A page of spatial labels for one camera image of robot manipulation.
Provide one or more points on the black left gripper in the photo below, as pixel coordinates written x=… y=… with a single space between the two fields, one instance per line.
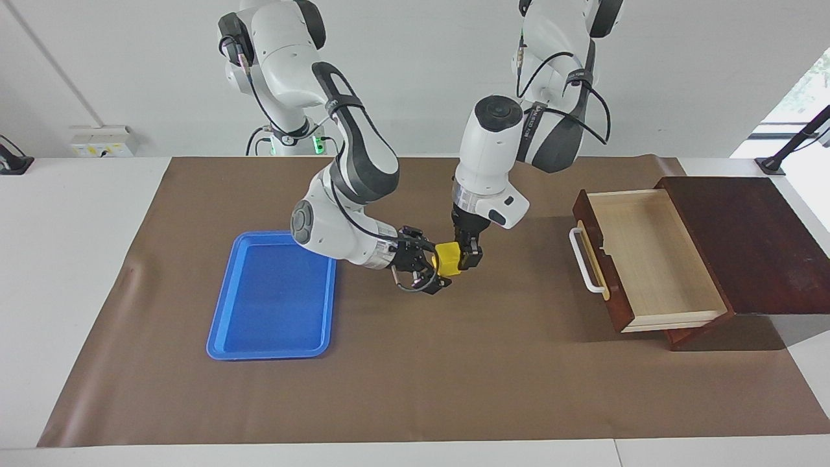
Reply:
x=470 y=227

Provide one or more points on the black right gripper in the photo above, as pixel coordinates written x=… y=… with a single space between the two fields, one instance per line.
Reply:
x=412 y=254

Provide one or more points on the yellow cube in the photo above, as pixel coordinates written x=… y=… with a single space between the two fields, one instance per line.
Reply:
x=449 y=259

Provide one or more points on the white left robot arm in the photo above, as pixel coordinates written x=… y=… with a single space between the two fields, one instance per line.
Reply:
x=486 y=155

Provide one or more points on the brown table mat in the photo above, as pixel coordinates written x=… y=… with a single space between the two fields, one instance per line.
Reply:
x=454 y=363

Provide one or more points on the blue plastic tray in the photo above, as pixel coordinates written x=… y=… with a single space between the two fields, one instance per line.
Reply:
x=272 y=305

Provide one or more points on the dark wooden cabinet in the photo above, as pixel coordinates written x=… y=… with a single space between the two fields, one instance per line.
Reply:
x=765 y=253

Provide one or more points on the bright window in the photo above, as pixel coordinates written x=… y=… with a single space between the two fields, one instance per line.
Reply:
x=810 y=84

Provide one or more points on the white wall outlet box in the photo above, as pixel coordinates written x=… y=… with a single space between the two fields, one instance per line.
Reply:
x=104 y=143

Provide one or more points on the black clamp mount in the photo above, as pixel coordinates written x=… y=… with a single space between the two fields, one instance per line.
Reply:
x=16 y=165

